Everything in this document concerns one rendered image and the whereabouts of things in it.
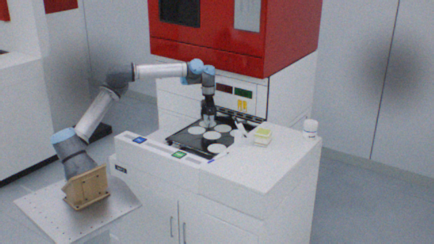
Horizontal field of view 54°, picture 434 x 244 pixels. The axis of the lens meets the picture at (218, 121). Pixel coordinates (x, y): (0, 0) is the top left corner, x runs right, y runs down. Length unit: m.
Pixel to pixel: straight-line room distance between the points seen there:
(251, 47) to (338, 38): 1.56
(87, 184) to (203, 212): 0.55
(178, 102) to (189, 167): 0.85
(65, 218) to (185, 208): 0.56
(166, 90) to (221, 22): 0.69
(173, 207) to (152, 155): 0.29
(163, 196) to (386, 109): 2.19
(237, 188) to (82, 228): 0.67
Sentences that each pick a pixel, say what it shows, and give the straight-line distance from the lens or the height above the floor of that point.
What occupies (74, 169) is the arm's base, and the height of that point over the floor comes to 1.00.
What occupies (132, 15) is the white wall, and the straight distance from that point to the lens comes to 5.02.
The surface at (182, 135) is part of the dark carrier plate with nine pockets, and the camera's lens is 2.40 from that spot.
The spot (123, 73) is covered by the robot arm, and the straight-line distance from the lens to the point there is 2.14.
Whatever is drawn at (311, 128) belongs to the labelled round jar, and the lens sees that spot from 2.22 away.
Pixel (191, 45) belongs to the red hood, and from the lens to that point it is 2.51.
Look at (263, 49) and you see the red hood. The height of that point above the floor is 1.39.
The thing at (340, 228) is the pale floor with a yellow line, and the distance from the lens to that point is 3.28.
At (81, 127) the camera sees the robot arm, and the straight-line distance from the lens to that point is 2.19.
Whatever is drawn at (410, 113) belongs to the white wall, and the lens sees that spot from 3.75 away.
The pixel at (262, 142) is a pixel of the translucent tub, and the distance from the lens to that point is 2.15.
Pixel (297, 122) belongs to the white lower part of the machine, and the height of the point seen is 0.77.
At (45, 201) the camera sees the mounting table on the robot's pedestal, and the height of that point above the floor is 0.82.
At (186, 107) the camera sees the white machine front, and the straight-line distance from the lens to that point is 2.74.
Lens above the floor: 1.99
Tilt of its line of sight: 25 degrees down
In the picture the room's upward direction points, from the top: 1 degrees clockwise
